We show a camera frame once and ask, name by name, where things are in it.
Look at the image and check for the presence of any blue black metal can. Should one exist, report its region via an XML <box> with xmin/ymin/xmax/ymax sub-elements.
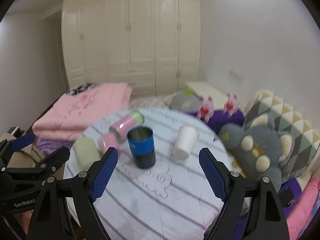
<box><xmin>127</xmin><ymin>126</ymin><xmax>156</xmax><ymax>169</ymax></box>

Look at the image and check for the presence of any pale green cup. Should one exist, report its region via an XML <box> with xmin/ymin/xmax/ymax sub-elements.
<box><xmin>73</xmin><ymin>137</ymin><xmax>100</xmax><ymax>171</ymax></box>

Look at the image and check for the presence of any white paper cup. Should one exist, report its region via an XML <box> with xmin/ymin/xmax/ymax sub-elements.
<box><xmin>171</xmin><ymin>125</ymin><xmax>199</xmax><ymax>160</ymax></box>

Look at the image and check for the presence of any small pink canister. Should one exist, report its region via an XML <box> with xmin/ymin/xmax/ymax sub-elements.
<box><xmin>98</xmin><ymin>132</ymin><xmax>121</xmax><ymax>156</ymax></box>

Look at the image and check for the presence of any folded pink quilt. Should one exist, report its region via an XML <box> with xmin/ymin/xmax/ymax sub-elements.
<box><xmin>33</xmin><ymin>83</ymin><xmax>132</xmax><ymax>141</ymax></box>

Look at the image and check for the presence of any grey plush toy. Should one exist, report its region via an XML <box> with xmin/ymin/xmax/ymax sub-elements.
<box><xmin>218</xmin><ymin>114</ymin><xmax>295</xmax><ymax>192</ymax></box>

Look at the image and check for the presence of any tall pink green canister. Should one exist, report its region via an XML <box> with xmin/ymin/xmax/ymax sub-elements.
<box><xmin>109</xmin><ymin>110</ymin><xmax>145</xmax><ymax>143</ymax></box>

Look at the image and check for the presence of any white striped table cloth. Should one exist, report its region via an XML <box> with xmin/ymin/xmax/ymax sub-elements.
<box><xmin>62</xmin><ymin>107</ymin><xmax>234</xmax><ymax>240</ymax></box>

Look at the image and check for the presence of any purple blanket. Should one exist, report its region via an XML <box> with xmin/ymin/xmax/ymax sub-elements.
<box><xmin>186</xmin><ymin>108</ymin><xmax>245</xmax><ymax>136</ymax></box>

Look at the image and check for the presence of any triangle patterned pillow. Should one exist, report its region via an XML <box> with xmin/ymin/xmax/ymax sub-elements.
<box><xmin>245</xmin><ymin>89</ymin><xmax>319</xmax><ymax>182</ymax></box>

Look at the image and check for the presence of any right pink bunny plush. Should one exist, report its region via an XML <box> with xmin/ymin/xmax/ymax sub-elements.
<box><xmin>222</xmin><ymin>93</ymin><xmax>239</xmax><ymax>118</ymax></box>

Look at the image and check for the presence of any pink bunny plush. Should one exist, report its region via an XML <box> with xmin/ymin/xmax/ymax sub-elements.
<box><xmin>196</xmin><ymin>96</ymin><xmax>214</xmax><ymax>123</ymax></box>
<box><xmin>222</xmin><ymin>93</ymin><xmax>239</xmax><ymax>118</ymax></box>

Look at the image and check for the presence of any left pink bunny plush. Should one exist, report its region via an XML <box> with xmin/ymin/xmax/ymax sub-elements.
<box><xmin>196</xmin><ymin>96</ymin><xmax>214</xmax><ymax>123</ymax></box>

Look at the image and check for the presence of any floral bed sheet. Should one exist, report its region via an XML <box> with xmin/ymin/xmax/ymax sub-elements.
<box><xmin>129</xmin><ymin>92</ymin><xmax>179</xmax><ymax>109</ymax></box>

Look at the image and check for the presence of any white bedside shelf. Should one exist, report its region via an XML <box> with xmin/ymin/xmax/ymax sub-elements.
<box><xmin>186</xmin><ymin>82</ymin><xmax>228</xmax><ymax>109</ymax></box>

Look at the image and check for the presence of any grey flower cushion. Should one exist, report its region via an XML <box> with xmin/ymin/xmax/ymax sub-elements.
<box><xmin>169</xmin><ymin>90</ymin><xmax>201</xmax><ymax>113</ymax></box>

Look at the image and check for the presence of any cream wardrobe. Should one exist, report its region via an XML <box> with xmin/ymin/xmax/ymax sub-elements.
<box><xmin>62</xmin><ymin>0</ymin><xmax>201</xmax><ymax>96</ymax></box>

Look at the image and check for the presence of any white wall socket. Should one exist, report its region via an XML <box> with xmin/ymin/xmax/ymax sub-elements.
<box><xmin>228</xmin><ymin>69</ymin><xmax>244</xmax><ymax>83</ymax></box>

